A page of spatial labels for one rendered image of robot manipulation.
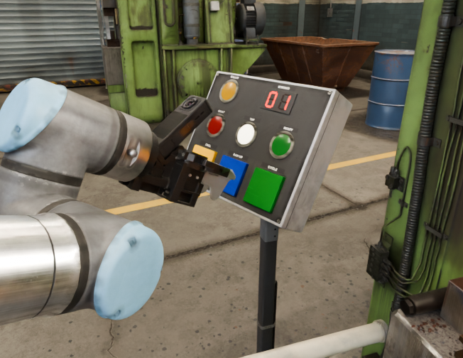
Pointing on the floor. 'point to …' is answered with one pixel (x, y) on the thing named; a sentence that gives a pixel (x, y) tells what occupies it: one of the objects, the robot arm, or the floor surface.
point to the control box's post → (266, 283)
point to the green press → (175, 50)
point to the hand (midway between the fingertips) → (230, 172)
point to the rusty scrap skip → (318, 60)
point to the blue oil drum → (388, 88)
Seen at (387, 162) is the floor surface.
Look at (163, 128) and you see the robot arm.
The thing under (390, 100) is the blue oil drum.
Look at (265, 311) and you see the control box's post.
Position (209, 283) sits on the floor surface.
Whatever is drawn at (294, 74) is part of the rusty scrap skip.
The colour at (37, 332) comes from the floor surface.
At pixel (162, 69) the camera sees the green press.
